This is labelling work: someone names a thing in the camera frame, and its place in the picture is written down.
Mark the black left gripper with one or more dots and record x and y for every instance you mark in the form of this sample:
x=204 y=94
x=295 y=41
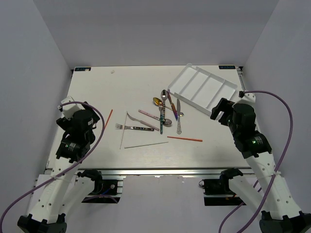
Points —
x=65 y=124

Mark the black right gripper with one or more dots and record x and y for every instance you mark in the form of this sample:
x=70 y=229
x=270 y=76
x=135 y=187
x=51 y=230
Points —
x=224 y=106

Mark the iridescent rainbow knife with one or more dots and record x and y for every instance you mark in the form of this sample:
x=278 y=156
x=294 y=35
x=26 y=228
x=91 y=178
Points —
x=173 y=107

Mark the fork with pink handle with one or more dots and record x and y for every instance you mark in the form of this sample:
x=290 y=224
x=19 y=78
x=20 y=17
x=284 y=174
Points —
x=143 y=119

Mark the silver spoon ornate handle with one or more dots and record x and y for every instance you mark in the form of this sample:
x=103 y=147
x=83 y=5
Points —
x=167 y=122

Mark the silver spoon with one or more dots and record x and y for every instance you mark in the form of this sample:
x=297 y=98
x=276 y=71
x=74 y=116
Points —
x=164 y=97

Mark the fork with green patterned handle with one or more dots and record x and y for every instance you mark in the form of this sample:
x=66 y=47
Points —
x=162 y=114

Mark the gold spoon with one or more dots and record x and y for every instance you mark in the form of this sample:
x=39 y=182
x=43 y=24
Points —
x=157 y=101

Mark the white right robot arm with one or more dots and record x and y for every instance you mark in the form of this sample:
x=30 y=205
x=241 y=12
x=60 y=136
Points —
x=276 y=208

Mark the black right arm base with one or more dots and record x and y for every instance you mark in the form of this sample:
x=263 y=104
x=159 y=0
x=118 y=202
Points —
x=217 y=192

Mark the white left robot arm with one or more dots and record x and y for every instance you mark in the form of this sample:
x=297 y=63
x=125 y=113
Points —
x=49 y=213

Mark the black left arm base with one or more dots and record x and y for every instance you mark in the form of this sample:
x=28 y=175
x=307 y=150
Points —
x=103 y=190

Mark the orange chopstick on left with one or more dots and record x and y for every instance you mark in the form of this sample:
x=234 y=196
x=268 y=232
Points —
x=107 y=120

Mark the orange chopstick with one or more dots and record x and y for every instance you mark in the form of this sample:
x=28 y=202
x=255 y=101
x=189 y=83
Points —
x=107 y=120
x=183 y=138

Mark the white chopstick upright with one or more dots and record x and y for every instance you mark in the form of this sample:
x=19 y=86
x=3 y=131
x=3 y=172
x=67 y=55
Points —
x=123 y=129

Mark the white divided utensil tray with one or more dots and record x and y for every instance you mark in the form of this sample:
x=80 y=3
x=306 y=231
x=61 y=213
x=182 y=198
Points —
x=200 y=88

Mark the right blue table label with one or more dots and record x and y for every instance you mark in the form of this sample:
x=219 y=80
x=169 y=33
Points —
x=226 y=67

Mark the blue table label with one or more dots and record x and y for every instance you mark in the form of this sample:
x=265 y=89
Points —
x=226 y=67
x=82 y=69

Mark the orange chopstick on right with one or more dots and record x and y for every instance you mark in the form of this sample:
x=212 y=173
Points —
x=183 y=138

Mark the left blue table label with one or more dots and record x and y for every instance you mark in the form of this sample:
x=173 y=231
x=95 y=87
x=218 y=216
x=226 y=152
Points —
x=82 y=69

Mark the grey chopstick lying flat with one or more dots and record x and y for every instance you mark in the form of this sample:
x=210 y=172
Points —
x=145 y=145

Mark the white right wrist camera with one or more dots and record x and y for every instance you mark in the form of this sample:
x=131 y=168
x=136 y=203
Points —
x=246 y=98

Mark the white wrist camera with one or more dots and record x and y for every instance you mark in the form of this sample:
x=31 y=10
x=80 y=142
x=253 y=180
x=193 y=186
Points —
x=246 y=98
x=67 y=108

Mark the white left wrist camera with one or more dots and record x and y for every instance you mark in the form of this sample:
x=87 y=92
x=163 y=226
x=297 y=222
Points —
x=67 y=108

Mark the fork with black patterned handle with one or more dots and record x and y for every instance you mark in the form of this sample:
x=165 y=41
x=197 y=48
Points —
x=118 y=126

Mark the aluminium table front rail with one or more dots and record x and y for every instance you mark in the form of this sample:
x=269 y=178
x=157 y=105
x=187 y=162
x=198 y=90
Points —
x=163 y=171

